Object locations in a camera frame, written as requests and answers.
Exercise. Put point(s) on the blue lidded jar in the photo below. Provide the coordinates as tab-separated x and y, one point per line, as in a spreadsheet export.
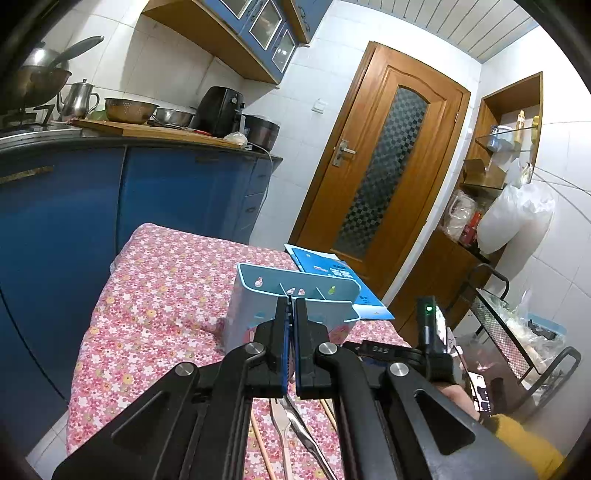
498	138

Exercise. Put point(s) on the yellow bottle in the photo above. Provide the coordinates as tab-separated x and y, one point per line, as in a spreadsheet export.
535	129

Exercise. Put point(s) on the wooden cutting board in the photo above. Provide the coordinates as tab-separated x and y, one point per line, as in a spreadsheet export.
152	133

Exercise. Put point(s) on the blue and wood wall cabinet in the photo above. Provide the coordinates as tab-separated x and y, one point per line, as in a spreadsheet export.
221	41

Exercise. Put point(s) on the blue kitchen base cabinet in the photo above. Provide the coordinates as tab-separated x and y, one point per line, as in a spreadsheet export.
69	230

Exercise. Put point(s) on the pink floral tablecloth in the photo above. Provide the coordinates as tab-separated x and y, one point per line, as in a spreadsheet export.
161	300

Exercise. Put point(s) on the metal wok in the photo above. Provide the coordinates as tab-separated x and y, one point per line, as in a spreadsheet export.
32	85

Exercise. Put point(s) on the dark cooking pot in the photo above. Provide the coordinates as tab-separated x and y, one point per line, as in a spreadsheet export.
263	131

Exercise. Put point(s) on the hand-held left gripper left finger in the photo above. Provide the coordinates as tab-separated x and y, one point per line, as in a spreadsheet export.
285	350

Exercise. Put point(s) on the person's right hand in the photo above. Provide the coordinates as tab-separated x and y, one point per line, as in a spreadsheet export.
459	399

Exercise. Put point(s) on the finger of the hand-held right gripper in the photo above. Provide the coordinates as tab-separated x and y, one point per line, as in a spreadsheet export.
388	351

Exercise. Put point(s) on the red packet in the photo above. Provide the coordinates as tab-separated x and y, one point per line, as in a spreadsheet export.
471	228

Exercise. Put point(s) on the steel kettle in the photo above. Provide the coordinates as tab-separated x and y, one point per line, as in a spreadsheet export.
78	99

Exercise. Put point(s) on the small white plastic bag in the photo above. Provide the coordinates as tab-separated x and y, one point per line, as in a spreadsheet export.
236	140

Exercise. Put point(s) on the teal and pink utensil holder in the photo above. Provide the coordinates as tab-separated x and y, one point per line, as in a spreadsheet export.
258	304

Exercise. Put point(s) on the gas stove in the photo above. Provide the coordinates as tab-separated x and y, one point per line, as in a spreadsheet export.
27	124

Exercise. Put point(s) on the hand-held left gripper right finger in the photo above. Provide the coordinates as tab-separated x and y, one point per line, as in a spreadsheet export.
302	350

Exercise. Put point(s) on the tan bottle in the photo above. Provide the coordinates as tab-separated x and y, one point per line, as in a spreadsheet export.
521	127

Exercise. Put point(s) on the steel fork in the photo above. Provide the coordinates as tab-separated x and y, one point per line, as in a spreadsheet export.
280	434

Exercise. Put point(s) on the cardboard box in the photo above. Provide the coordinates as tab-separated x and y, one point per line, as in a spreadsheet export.
480	173

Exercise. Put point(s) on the steel table knife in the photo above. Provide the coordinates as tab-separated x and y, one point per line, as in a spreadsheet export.
304	434

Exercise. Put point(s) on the person's right forearm yellow sleeve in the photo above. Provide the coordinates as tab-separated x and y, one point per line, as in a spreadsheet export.
521	438

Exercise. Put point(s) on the wooden chopstick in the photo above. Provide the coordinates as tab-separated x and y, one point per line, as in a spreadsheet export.
264	447
328	413

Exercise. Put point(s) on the steel colander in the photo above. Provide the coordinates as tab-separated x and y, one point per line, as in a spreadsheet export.
131	110

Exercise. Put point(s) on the wooden door with glass panel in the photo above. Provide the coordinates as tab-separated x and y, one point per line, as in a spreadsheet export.
369	138

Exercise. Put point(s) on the blue booklet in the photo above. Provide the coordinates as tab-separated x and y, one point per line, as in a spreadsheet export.
323	265

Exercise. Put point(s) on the white wall switch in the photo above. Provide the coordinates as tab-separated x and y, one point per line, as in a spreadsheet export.
318	105

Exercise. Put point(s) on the clear bag of goods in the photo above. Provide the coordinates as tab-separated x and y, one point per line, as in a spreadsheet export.
457	214

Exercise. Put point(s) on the large white plastic bag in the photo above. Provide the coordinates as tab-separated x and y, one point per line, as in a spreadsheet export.
512	217

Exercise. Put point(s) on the black air fryer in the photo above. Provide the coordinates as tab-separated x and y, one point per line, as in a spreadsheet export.
217	110

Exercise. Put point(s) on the steel bowl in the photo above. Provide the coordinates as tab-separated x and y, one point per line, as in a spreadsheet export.
175	117

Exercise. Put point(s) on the wooden wall shelf niche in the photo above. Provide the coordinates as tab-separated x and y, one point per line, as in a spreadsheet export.
505	101

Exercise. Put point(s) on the black metal rack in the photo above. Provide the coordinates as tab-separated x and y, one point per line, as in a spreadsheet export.
498	323

